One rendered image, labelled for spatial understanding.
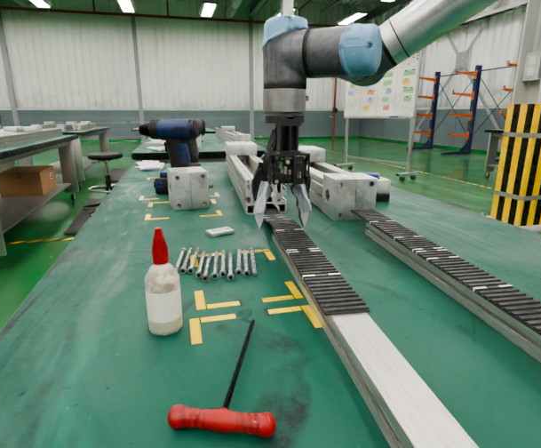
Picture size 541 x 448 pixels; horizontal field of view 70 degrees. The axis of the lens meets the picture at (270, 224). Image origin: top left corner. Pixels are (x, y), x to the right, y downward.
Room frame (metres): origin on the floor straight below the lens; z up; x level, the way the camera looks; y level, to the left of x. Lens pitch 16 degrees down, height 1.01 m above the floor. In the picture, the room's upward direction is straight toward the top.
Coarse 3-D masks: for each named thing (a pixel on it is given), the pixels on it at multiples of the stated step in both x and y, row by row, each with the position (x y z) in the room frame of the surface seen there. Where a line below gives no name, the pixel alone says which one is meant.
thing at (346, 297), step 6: (336, 294) 0.41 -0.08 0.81; (342, 294) 0.41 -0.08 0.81; (348, 294) 0.41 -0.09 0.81; (354, 294) 0.41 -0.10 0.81; (318, 300) 0.39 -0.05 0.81; (324, 300) 0.39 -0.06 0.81; (330, 300) 0.39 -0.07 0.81; (336, 300) 0.39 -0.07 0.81; (342, 300) 0.39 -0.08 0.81; (348, 300) 0.39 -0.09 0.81; (354, 300) 0.39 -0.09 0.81; (360, 300) 0.40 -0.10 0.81
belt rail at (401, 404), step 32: (288, 256) 0.60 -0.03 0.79; (320, 320) 0.40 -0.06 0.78; (352, 320) 0.36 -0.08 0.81; (352, 352) 0.31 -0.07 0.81; (384, 352) 0.30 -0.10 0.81; (384, 384) 0.26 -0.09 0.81; (416, 384) 0.26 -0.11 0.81; (384, 416) 0.25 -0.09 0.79; (416, 416) 0.22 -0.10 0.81; (448, 416) 0.22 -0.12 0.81
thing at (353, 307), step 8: (320, 304) 0.38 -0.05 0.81; (328, 304) 0.38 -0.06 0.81; (336, 304) 0.38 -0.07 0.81; (344, 304) 0.38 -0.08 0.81; (352, 304) 0.38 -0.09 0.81; (360, 304) 0.39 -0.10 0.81; (328, 312) 0.37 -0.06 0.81; (336, 312) 0.37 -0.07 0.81; (344, 312) 0.37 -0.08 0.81; (352, 312) 0.37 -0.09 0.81; (360, 312) 0.37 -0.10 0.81
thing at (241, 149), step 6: (228, 144) 1.48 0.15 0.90; (234, 144) 1.48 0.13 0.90; (240, 144) 1.48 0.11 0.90; (246, 144) 1.48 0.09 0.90; (252, 144) 1.49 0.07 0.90; (228, 150) 1.47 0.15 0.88; (234, 150) 1.47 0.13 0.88; (240, 150) 1.48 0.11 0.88; (246, 150) 1.48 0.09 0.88; (252, 150) 1.49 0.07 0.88; (240, 156) 1.49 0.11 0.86; (246, 156) 1.50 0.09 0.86
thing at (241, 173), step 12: (228, 156) 1.50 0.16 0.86; (252, 156) 1.42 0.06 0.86; (228, 168) 1.52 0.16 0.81; (240, 168) 1.11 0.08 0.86; (252, 168) 1.36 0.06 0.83; (240, 180) 1.04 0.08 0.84; (240, 192) 1.05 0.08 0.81; (252, 192) 0.93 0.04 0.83; (276, 192) 0.92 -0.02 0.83; (252, 204) 0.91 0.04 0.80; (276, 204) 0.92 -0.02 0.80
